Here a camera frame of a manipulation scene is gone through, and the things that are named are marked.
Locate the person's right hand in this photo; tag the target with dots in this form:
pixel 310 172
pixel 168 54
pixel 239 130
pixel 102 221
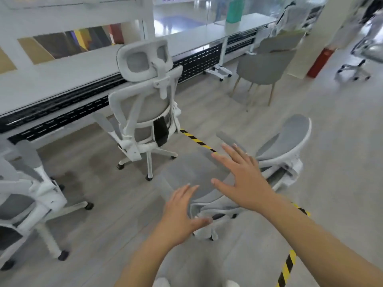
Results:
pixel 251 185

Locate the person's left hand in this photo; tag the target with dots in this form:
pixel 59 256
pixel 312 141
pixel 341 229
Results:
pixel 179 221

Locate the person's left forearm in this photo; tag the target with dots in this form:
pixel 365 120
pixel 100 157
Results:
pixel 143 263

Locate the person's right forearm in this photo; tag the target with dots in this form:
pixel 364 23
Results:
pixel 323 248

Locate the black yellow floor tape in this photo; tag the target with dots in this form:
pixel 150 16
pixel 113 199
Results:
pixel 194 139
pixel 285 269

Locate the red fire extinguisher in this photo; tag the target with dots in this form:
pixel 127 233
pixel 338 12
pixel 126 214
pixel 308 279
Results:
pixel 320 62

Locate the grey folding table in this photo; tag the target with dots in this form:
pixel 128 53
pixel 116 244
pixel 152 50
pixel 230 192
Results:
pixel 60 71
pixel 251 22
pixel 194 37

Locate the green cylindrical container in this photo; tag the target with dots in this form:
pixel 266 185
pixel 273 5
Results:
pixel 235 10

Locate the white swivel chair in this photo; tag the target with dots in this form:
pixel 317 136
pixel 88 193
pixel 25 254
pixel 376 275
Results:
pixel 371 52

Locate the row of red yellow pillars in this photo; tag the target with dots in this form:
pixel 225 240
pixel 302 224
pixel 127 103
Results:
pixel 82 37

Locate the white framed window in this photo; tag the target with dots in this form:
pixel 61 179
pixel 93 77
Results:
pixel 60 0

